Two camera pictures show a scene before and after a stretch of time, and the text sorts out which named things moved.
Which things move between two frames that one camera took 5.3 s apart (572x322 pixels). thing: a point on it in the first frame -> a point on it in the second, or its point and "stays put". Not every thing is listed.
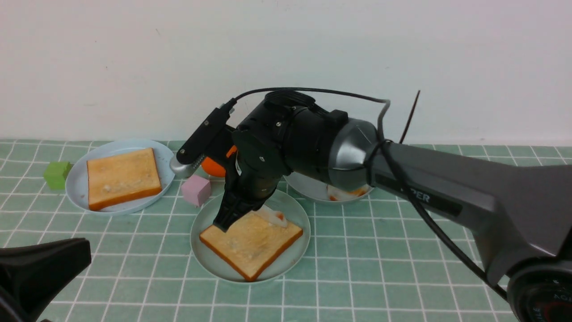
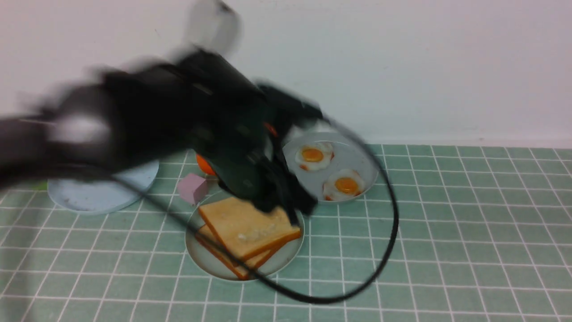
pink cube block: x=196 y=191 stays put
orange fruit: x=213 y=168 stays put
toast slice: x=119 y=178 -> x=253 y=262
